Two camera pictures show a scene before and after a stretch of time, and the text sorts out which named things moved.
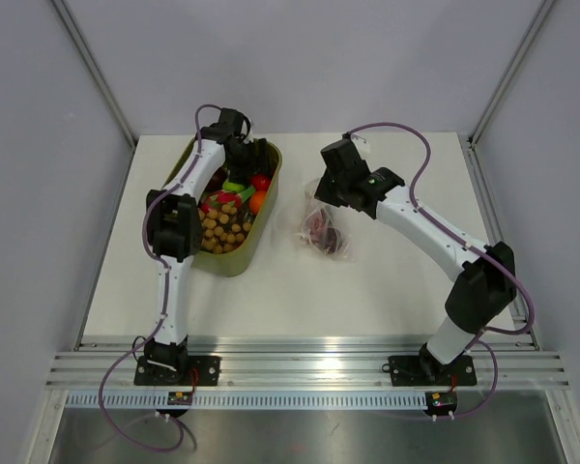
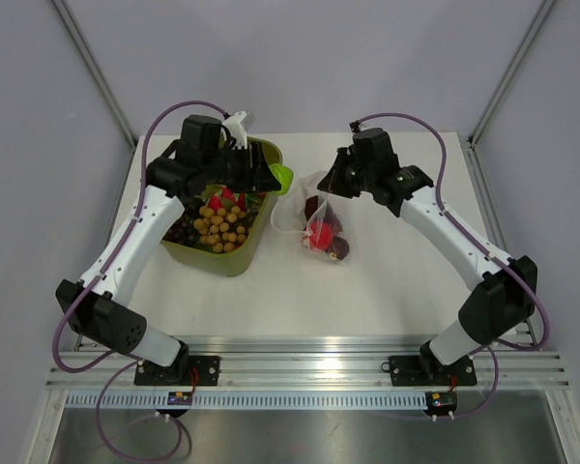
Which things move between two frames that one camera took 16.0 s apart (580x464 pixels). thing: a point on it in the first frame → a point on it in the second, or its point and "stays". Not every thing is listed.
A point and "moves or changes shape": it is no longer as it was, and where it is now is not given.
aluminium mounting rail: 299,362 stays
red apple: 261,182 moves or changes shape
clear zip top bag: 316,224 moves or changes shape
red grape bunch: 319,227 → 334,223
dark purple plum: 331,240 → 340,247
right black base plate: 424,370 stays
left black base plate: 154,373 stays
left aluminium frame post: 98,70 stays
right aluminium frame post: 534,27 stays
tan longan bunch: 219,233 stays
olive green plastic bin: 243,260 stays
